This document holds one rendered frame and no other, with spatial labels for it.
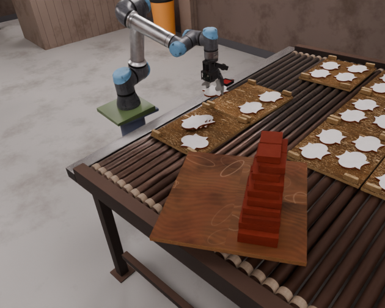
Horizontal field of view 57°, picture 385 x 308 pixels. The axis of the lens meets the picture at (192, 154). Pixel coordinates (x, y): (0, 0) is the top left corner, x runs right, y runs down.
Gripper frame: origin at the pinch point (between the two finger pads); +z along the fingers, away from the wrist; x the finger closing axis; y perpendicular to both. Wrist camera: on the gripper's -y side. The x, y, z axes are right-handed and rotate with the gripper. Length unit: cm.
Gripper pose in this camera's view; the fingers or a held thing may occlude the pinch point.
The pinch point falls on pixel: (215, 91)
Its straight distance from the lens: 202.8
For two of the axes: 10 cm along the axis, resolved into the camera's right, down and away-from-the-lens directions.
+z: 0.7, 8.1, 5.8
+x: 6.9, 3.8, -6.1
